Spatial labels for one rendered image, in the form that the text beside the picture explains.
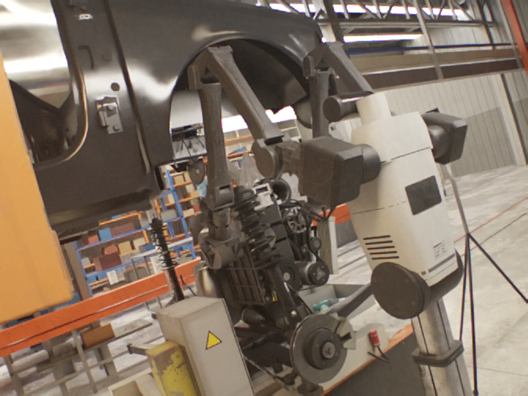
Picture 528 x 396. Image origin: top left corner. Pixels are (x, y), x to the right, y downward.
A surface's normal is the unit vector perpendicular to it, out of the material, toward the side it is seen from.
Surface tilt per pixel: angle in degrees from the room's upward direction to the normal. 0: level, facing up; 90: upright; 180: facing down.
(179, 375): 90
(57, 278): 90
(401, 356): 90
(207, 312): 90
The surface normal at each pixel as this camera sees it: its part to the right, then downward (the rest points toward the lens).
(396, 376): 0.53, -0.14
